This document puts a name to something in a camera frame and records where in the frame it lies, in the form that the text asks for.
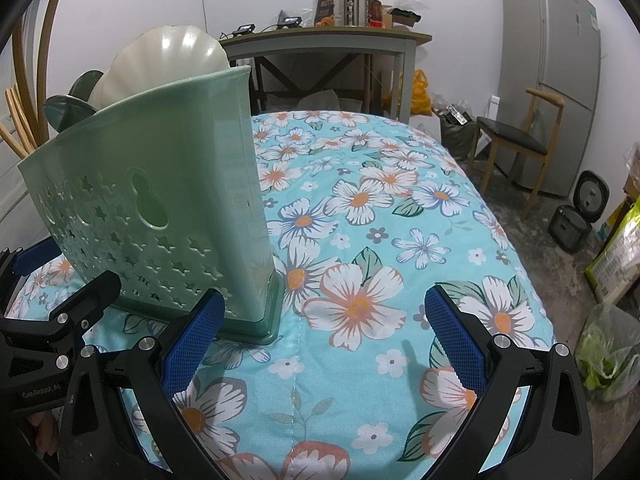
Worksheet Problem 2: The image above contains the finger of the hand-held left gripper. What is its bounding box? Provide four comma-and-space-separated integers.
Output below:
0, 237, 64, 301
47, 270, 122, 334

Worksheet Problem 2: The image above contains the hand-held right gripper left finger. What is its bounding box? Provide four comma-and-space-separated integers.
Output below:
59, 290, 227, 480

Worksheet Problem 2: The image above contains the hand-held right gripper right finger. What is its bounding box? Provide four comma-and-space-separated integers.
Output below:
424, 284, 596, 480

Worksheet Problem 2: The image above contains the large metal spoon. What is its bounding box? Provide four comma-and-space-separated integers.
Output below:
42, 94, 96, 133

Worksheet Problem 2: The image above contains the green utensil holder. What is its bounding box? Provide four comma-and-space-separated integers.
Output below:
17, 65, 286, 346

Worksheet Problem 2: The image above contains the small metal spoon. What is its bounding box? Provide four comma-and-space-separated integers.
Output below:
67, 70, 106, 103

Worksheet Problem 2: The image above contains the white scalloped rice paddle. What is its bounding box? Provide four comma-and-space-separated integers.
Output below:
102, 25, 231, 111

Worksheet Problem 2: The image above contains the person's left hand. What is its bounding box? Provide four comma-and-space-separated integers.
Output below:
27, 402, 63, 453

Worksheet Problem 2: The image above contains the blue floral tablecloth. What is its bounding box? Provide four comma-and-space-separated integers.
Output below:
5, 109, 557, 480

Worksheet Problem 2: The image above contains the plastic bag of greens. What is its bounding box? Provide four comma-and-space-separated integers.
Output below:
575, 302, 640, 401

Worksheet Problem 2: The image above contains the black rice cooker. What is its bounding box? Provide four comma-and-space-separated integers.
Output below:
547, 170, 611, 255

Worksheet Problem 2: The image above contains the yellow green rice bag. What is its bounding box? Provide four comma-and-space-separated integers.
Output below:
584, 195, 640, 306

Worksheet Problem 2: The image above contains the wooden chair black seat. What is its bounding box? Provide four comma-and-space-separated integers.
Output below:
469, 87, 566, 218

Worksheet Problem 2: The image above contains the orange plastic bag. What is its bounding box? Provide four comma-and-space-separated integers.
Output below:
397, 69, 432, 116

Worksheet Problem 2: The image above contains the white plastic bag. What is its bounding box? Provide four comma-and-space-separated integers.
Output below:
267, 90, 363, 113

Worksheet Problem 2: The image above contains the grey refrigerator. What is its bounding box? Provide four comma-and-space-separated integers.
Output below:
500, 0, 602, 198

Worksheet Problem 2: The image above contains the grey desk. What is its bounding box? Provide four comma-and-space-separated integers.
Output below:
220, 25, 433, 126

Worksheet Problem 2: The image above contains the black tray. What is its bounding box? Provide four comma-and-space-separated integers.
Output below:
382, 7, 423, 28

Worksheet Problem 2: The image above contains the metal canister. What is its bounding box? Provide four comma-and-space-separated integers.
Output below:
332, 0, 371, 28

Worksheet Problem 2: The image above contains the brown snack bag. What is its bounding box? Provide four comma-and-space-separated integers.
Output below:
315, 0, 337, 28

